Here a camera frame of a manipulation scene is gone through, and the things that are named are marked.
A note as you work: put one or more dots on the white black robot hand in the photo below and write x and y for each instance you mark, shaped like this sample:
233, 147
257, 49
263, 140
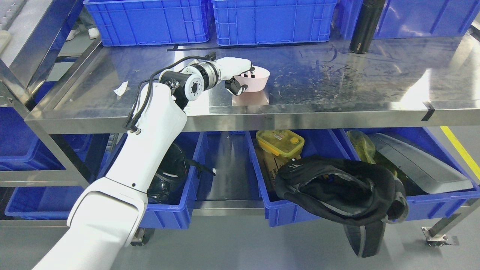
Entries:
228, 68

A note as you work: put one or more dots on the pink bowl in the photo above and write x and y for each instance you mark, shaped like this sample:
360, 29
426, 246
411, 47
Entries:
255, 81

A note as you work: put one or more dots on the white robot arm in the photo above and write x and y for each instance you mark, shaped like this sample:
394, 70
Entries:
107, 214

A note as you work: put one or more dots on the blue crate top middle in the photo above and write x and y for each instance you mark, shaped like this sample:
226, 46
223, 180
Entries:
259, 22

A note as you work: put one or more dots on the blue crate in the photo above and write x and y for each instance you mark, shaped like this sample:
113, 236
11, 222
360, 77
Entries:
259, 22
151, 22
410, 18

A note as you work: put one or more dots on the blue bin lower middle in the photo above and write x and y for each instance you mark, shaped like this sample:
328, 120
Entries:
329, 143

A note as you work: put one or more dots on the blue bin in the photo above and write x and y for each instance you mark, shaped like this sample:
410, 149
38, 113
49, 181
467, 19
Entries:
22, 150
421, 204
177, 215
329, 143

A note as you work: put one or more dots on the yellow lunch box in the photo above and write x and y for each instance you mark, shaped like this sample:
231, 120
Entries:
284, 143

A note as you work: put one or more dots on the white paper scrap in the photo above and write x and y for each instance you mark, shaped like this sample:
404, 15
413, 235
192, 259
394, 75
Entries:
121, 89

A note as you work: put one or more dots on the blue crate top left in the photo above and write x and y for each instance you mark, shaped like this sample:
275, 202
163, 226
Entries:
151, 22

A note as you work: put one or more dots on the black helmet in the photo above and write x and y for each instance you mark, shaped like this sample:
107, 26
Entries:
171, 175

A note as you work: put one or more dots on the black thermos bottle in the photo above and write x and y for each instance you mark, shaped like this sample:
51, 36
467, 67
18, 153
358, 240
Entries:
366, 25

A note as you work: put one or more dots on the blue bin far left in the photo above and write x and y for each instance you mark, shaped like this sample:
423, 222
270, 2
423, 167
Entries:
22, 150

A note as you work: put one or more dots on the yellow green bag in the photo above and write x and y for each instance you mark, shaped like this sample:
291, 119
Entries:
363, 146

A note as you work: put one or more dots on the steel rack left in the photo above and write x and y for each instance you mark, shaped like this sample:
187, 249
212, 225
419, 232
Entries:
26, 63

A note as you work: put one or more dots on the blue bin lower left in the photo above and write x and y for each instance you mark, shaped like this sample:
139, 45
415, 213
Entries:
177, 215

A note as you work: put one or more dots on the blue crate top right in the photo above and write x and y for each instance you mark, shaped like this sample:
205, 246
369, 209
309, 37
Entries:
410, 18

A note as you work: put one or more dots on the black backpack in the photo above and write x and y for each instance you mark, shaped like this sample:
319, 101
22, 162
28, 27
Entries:
362, 197

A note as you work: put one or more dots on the grey plastic panel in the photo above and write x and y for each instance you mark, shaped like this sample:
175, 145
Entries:
430, 174

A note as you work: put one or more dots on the blue bin lower right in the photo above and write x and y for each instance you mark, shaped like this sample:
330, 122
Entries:
421, 204

